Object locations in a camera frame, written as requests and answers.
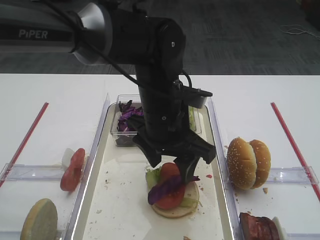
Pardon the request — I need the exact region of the meat patty rear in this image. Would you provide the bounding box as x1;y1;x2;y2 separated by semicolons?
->
256;217;280;240

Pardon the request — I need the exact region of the bottom bun on tray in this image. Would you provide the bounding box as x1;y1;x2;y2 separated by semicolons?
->
151;182;200;219

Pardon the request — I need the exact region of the clear acrylic left food rack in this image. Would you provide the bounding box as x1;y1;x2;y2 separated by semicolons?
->
0;95;110;240

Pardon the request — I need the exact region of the red rod right rack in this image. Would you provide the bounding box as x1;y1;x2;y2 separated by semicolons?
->
270;102;320;200

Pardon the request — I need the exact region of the tomato slice on bun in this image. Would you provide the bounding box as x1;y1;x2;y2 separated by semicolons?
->
155;162;186;210

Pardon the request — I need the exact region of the red rod rack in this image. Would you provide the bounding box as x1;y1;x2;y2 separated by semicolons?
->
270;102;320;200
0;102;49;187

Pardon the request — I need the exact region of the tomato slice on left rack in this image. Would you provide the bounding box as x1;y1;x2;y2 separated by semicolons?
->
60;148;85;192

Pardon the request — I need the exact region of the meat patty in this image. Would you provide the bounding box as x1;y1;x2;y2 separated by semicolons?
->
256;217;280;240
239;212;264;240

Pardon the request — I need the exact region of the purple cabbage pile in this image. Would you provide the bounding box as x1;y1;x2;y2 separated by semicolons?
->
116;100;144;147

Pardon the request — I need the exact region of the green lettuce pile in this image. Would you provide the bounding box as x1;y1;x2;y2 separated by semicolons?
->
188;106;197;132

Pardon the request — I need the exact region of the white onion slice right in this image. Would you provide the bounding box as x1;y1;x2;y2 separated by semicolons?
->
272;216;287;240

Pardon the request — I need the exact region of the clear acrylic food rack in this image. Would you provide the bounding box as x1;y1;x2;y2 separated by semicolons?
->
0;95;110;240
208;99;319;240

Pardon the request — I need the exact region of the white cable on floor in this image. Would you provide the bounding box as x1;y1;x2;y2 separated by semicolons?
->
279;24;320;40

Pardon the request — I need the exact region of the white onion slice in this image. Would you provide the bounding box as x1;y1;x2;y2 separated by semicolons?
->
272;216;287;240
61;148;75;169

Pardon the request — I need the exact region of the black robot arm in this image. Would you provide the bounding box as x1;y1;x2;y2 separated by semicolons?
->
0;0;216;183

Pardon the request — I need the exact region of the sesame bun rear right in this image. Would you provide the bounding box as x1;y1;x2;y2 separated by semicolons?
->
249;139;271;189

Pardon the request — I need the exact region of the sesame bun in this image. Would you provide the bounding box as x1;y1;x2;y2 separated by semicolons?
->
226;137;257;190
249;139;271;189

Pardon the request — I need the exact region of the white onion slice left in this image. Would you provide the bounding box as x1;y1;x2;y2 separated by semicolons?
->
61;148;75;169

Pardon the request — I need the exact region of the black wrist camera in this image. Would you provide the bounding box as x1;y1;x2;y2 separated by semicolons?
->
178;86;213;109

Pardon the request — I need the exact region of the purple cabbage leaf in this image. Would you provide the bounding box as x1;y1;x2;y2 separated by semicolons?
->
147;176;200;205

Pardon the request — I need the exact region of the lettuce leaf on bun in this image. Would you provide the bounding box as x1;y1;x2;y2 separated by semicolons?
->
146;168;200;210

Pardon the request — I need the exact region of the sesame bun front right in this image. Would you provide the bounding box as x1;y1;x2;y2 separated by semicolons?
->
226;137;257;190

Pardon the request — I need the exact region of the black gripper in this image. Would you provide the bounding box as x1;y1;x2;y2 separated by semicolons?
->
131;84;216;184

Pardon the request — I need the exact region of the red rod left rack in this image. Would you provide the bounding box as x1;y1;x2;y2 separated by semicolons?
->
0;102;49;187

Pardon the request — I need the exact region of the clear acrylic right food rack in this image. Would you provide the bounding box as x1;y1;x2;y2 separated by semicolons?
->
208;99;319;240

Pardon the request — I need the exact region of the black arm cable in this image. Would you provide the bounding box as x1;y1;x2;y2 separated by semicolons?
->
41;0;193;96

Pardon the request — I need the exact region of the bun half on left rack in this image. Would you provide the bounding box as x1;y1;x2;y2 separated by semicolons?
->
20;198;58;240

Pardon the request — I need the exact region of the metal serving tray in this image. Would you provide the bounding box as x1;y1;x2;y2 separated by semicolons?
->
73;104;232;240

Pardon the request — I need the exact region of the meat patty front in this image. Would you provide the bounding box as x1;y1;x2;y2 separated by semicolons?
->
239;212;264;240

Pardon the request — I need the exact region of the clear plastic vegetable container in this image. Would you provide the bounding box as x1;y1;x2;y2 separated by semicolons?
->
110;93;203;147

